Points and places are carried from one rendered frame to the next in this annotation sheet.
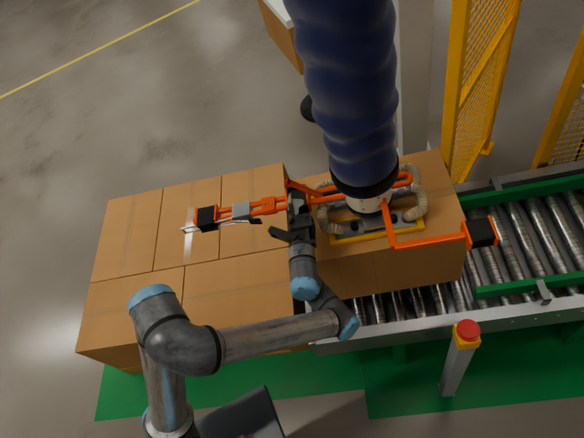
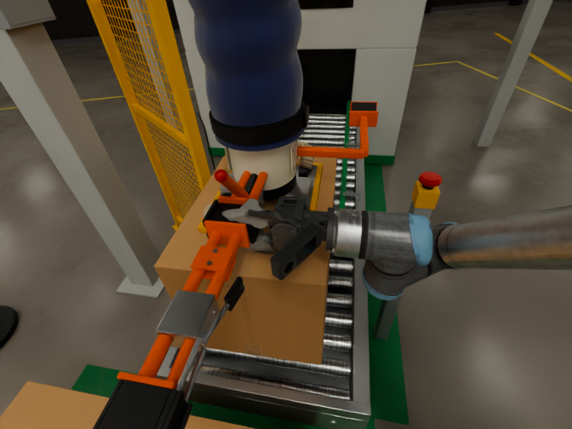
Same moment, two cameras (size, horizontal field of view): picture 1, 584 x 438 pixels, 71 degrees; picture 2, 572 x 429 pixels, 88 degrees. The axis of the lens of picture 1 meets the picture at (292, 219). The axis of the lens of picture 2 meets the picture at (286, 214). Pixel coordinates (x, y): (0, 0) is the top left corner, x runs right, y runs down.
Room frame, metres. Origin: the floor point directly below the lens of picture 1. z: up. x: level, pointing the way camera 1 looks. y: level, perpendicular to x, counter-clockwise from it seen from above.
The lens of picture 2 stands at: (0.82, 0.41, 1.61)
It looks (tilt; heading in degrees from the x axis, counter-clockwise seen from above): 41 degrees down; 266
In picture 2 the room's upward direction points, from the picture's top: 4 degrees counter-clockwise
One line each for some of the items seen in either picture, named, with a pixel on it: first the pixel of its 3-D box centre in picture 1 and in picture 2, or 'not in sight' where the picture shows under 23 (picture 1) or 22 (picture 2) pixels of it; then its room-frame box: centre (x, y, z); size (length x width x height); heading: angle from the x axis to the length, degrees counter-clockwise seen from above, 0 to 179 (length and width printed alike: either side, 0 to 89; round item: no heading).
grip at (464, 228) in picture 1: (479, 233); (363, 113); (0.49, -0.50, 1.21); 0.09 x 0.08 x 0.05; 163
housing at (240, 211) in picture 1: (242, 212); (190, 319); (0.96, 0.16, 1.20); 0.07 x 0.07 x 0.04; 73
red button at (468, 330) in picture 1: (467, 330); (429, 181); (0.29, -0.36, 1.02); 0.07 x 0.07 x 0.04
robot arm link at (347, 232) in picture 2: (301, 254); (346, 231); (0.69, 0.02, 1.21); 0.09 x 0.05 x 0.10; 73
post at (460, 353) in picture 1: (454, 368); (398, 277); (0.29, -0.36, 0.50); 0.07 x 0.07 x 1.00; 73
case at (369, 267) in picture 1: (376, 229); (271, 241); (0.83, -0.30, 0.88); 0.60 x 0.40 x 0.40; 74
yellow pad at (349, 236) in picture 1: (374, 223); (300, 191); (0.74, -0.26, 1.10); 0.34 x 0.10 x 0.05; 73
